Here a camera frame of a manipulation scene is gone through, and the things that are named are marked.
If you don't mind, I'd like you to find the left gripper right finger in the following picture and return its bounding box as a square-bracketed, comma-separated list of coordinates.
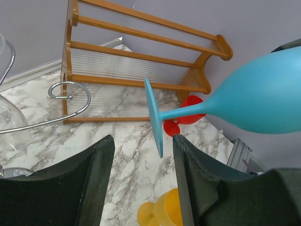
[173, 135, 301, 226]

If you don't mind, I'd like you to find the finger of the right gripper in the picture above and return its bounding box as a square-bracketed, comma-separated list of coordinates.
[272, 39, 301, 52]

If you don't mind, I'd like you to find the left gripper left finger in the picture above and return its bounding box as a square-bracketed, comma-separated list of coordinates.
[0, 135, 115, 226]

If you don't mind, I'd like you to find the yellow plastic wine glass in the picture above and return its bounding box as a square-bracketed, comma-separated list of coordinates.
[137, 188, 183, 226]

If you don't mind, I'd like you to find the blue plastic wine glass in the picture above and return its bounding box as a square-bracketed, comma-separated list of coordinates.
[144, 47, 301, 157]

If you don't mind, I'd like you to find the red plastic wine glass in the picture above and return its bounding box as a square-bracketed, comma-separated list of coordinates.
[163, 95, 206, 137]

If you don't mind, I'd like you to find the clear wine glass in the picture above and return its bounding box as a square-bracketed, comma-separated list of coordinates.
[0, 34, 32, 179]

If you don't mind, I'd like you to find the chrome wine glass rack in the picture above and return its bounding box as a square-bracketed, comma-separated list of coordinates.
[0, 36, 91, 134]

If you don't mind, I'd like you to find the wooden shelf rack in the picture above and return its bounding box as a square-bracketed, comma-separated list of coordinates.
[61, 0, 233, 122]

